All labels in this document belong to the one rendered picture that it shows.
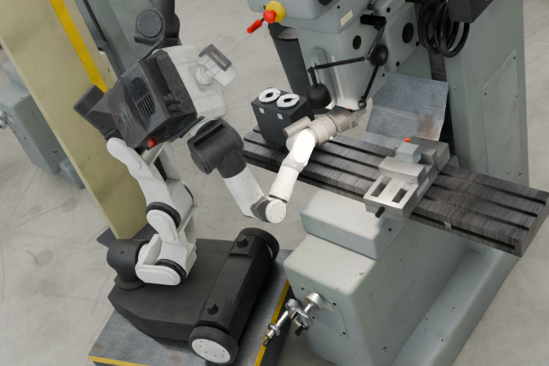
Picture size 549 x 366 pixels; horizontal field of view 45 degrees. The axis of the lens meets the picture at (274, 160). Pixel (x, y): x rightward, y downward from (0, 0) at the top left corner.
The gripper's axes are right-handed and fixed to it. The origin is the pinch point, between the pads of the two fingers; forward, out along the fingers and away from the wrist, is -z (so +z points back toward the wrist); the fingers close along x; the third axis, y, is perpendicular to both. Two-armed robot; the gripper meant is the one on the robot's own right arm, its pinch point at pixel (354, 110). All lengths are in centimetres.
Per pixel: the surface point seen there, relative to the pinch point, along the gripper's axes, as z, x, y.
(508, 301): -44, -23, 123
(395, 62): -15.3, -7.4, -14.8
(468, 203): -10.8, -41.7, 25.3
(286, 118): 13.4, 28.7, 9.4
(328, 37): 7.7, -7.1, -35.7
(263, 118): 17.2, 42.2, 13.2
